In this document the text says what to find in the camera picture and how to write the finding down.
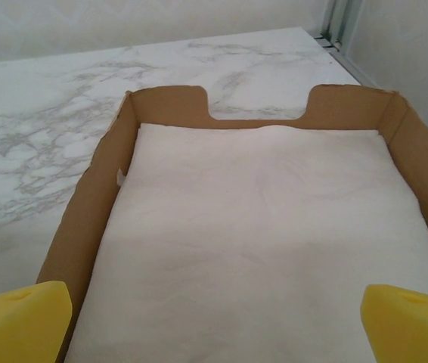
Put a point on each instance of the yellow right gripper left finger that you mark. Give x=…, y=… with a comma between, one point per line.
x=13, y=329

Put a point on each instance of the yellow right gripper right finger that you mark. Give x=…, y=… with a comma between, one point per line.
x=414, y=332

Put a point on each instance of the brown cardboard napkin box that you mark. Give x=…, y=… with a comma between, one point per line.
x=102, y=196

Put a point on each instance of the white paper liner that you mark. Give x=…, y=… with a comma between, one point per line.
x=255, y=227

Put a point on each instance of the aluminium frame post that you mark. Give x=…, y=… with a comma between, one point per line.
x=340, y=22

